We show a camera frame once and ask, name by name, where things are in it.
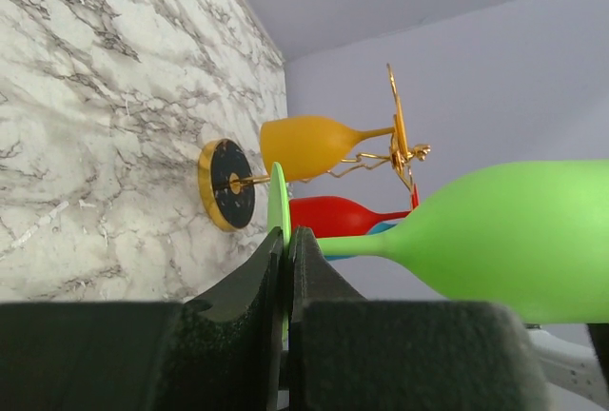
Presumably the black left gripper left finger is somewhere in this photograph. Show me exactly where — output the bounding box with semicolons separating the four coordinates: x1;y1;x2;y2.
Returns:
1;228;284;410

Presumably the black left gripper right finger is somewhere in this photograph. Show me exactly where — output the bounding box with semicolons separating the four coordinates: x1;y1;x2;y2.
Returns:
288;227;552;410

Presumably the blue plastic wine glass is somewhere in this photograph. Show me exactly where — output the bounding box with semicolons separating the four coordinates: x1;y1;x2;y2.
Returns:
368;222;396;235

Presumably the green plastic wine glass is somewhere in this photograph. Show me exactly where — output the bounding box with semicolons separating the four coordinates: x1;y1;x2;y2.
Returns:
267;158;609;350

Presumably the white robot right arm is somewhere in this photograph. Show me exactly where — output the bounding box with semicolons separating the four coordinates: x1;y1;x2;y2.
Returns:
525;324;608;410

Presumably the red plastic wine glass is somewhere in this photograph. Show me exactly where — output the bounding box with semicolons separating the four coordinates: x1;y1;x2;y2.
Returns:
289;187;419;238

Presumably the orange plastic wine glass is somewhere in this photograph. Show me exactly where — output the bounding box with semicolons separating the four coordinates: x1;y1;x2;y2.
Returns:
260;115;394;182

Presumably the gold wire glass rack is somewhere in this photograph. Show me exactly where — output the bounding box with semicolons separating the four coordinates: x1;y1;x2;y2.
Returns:
198;68;431;231

